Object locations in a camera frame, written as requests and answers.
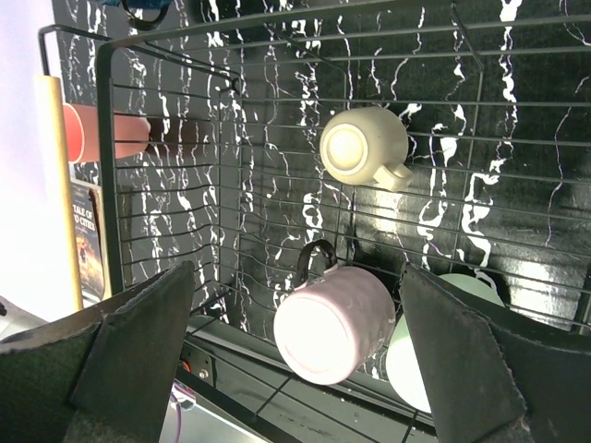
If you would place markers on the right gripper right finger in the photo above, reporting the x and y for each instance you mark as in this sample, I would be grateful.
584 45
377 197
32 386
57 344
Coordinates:
490 374

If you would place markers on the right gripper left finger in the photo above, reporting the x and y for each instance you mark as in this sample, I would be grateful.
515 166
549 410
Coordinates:
103 374

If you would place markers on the pink cup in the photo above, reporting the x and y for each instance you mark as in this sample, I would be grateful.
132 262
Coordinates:
132 134

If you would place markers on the dark blue mug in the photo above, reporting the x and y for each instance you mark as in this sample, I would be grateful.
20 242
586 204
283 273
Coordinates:
141 15

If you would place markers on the light green cup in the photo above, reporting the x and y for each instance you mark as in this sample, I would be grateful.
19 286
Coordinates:
401 364

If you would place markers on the lilac mug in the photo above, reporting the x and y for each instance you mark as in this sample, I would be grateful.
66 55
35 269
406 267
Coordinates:
335 318

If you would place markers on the Tale of Two Cities book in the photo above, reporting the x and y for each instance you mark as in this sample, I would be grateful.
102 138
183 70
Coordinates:
93 262

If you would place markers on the beige mug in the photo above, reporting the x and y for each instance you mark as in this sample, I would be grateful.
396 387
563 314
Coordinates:
366 145

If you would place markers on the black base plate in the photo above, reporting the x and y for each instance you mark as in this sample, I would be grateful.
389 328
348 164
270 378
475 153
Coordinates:
244 376

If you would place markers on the left wooden rack handle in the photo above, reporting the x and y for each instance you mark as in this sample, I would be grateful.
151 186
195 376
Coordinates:
49 105

